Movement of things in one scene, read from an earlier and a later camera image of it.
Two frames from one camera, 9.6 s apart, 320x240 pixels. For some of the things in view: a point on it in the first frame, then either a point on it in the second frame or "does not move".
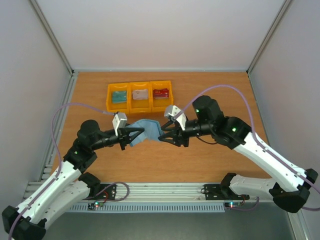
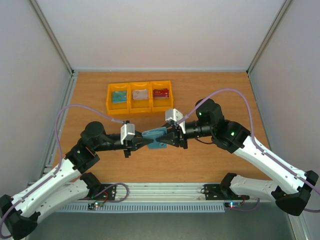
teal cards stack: (119, 97) does not move
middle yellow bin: (140, 106) does not move
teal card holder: (152, 130) → (153, 134)
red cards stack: (161, 93) does not move
